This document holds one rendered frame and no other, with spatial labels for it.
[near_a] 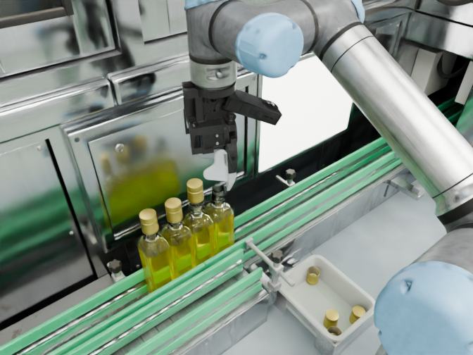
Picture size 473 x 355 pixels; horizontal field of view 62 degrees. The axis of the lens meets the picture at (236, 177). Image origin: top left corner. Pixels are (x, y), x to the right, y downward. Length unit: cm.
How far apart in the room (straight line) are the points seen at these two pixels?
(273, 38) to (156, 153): 50
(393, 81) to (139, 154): 56
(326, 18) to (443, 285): 36
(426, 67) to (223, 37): 121
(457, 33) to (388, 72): 90
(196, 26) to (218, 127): 17
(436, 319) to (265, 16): 38
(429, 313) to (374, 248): 93
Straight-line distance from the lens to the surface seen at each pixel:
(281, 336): 112
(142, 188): 96
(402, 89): 56
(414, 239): 144
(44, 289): 108
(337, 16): 60
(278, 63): 51
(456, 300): 43
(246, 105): 67
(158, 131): 90
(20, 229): 95
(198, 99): 65
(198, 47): 61
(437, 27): 149
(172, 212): 84
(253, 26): 51
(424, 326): 45
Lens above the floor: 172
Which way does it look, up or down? 39 degrees down
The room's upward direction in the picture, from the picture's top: straight up
